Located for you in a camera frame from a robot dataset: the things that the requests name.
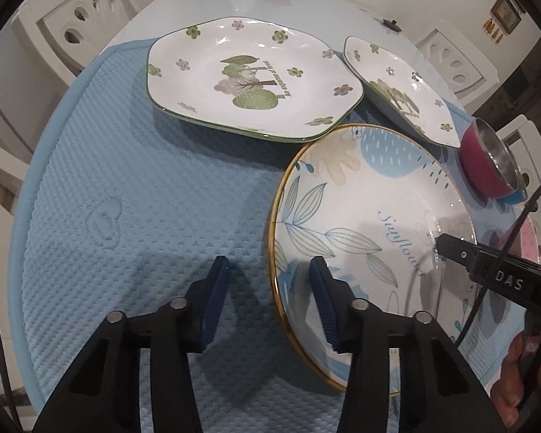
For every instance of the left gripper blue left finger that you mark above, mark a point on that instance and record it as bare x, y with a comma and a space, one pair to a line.
214, 293

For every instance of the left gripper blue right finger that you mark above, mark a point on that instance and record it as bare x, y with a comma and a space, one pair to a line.
322, 284

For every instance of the round blue leaf plate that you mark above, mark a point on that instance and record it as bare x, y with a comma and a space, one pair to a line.
371, 203

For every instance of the large octagonal forest plate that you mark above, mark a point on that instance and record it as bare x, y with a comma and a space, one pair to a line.
252, 78

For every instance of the pink ceramic bowl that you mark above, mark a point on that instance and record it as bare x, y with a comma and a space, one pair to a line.
528, 242

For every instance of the red steel bowl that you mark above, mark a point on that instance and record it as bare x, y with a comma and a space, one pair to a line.
487, 162

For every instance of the light blue table mat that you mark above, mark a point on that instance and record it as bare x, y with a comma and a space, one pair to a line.
122, 208

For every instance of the white chair near right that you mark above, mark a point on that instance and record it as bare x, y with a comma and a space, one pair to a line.
524, 140

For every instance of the white chair far right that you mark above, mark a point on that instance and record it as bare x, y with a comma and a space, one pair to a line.
466, 70

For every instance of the small octagonal forest plate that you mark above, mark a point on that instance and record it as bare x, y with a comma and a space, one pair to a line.
400, 93

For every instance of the small black lid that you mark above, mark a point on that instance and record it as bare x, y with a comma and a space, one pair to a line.
392, 25

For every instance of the white chair far left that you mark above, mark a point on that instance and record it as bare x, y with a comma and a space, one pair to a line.
62, 37

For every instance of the orange hanging wall ornaments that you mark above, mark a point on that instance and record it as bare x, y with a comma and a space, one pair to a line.
493, 30

